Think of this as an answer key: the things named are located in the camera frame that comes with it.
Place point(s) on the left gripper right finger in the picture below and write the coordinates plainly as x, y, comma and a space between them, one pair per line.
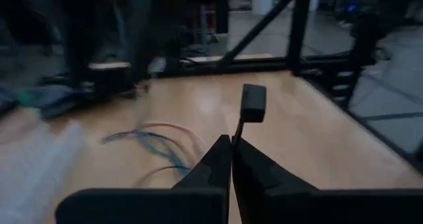
330, 207

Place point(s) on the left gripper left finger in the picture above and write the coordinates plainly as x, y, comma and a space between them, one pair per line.
148, 207

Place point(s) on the black aluminium table frame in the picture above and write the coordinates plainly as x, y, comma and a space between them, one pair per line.
264, 64

